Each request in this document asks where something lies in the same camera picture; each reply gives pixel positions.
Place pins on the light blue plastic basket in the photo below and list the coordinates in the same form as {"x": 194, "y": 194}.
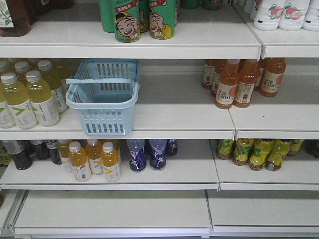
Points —
{"x": 104, "y": 93}

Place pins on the white shelf board upper left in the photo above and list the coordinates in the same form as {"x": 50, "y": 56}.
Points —
{"x": 169, "y": 106}

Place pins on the blue sports drink bottle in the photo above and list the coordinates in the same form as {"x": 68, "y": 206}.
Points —
{"x": 137, "y": 160}
{"x": 157, "y": 158}

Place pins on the white shelf board middle left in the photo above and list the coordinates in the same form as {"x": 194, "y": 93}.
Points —
{"x": 178, "y": 174}

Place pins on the orange juice bottle white label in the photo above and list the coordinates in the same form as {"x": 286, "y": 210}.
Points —
{"x": 110, "y": 162}
{"x": 79, "y": 162}

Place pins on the orange tea bottle front left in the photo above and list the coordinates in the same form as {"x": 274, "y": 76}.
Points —
{"x": 228, "y": 84}

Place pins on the orange tea bottle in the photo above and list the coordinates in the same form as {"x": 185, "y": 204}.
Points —
{"x": 248, "y": 76}
{"x": 228, "y": 84}

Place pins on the orange tea bottle front right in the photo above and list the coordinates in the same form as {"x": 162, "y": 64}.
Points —
{"x": 248, "y": 76}

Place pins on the yellow lemon tea bottle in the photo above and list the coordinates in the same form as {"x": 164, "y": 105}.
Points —
{"x": 260, "y": 151}
{"x": 275, "y": 158}

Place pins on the green cartoon can right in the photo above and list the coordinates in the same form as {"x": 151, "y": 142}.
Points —
{"x": 161, "y": 19}

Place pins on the green cartoon can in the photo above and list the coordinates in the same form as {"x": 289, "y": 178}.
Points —
{"x": 126, "y": 20}
{"x": 161, "y": 19}

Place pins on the green cartoon can left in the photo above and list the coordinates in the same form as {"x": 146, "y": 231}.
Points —
{"x": 126, "y": 20}

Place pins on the pale green drink bottle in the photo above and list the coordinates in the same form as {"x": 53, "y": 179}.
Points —
{"x": 51, "y": 76}
{"x": 6, "y": 118}
{"x": 18, "y": 101}
{"x": 41, "y": 98}

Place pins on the orange tea bottle C100 label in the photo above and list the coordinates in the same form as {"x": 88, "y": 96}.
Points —
{"x": 273, "y": 76}

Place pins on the white shelf board upper right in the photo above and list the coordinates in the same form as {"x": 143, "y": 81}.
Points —
{"x": 292, "y": 114}

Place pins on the dark drink bottle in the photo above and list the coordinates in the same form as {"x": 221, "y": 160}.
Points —
{"x": 17, "y": 149}

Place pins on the white peach drink bottle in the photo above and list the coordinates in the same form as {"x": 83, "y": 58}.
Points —
{"x": 293, "y": 14}

